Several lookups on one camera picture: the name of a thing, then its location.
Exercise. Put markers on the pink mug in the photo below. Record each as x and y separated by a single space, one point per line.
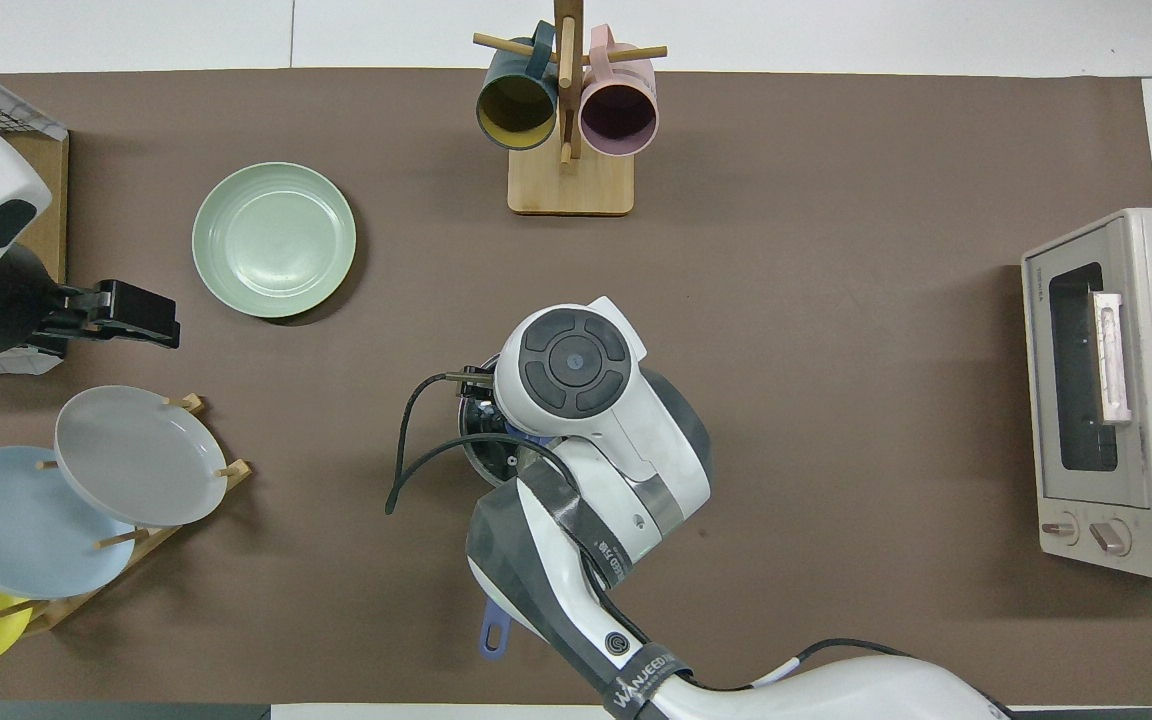
618 115

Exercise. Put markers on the light blue plate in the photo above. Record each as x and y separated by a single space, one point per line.
16 520

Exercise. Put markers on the dark teal mug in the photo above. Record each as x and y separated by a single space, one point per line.
516 110

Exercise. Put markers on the dark blue saucepan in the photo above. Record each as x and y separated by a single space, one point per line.
494 630

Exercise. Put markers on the brown table mat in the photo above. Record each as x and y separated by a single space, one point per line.
816 400

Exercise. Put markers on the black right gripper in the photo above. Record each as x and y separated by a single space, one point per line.
479 398

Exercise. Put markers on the wooden plate rack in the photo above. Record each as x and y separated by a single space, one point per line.
151 540

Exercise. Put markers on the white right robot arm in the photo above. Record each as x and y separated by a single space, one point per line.
586 400

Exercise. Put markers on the wooden mug tree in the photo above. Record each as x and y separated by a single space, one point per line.
571 185

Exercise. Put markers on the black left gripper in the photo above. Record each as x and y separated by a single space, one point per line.
6 305

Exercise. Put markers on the pale green plate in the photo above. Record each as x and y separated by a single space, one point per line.
274 240

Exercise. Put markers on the grey plate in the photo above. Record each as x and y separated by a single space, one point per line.
141 455

